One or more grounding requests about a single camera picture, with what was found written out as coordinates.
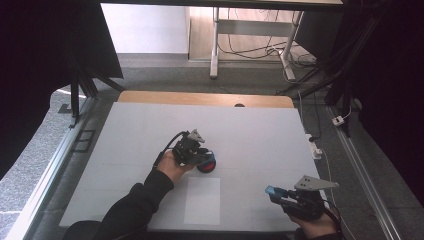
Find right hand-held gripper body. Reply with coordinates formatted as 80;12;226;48
281;175;340;222

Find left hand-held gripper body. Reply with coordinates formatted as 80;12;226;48
171;128;209;167

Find red round ink pad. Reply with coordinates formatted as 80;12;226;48
195;153;217;174

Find blue stamp cap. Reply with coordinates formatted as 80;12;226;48
264;185;288;198

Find person's left hand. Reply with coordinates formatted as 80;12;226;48
155;149;197;186

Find person's right hand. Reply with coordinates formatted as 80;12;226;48
287;203;339;240

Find white paper sheet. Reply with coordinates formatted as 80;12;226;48
183;176;222;226

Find white table cover board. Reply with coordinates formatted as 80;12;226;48
59;101;334;233

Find white power strip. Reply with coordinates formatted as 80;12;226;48
305;133;324;161

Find wooden table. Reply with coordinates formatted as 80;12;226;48
117;90;295;109

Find black stand legs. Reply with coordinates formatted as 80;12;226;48
58;49;126;129
274;56;354;138

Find black curtain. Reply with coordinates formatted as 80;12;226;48
0;0;124;179
293;0;424;208

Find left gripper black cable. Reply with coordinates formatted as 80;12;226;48
152;130;188;170

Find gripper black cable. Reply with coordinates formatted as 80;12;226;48
321;199;344;240
152;130;188;170

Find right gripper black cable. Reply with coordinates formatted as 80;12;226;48
321;199;344;240

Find white cable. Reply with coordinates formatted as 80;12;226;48
320;148;358;240

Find aluminium rail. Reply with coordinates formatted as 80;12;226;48
325;105;401;240
4;96;99;240

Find black floor cables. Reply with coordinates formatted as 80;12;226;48
217;8;318;68

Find white desk frame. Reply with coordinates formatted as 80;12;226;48
209;6;305;82

